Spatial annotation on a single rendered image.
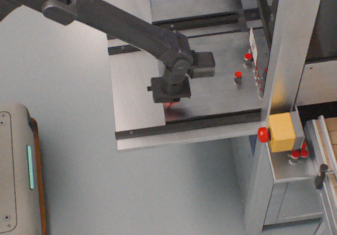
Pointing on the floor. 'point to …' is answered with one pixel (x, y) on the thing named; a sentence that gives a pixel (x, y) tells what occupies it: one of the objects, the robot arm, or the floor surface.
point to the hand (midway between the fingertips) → (167, 104)
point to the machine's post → (281, 83)
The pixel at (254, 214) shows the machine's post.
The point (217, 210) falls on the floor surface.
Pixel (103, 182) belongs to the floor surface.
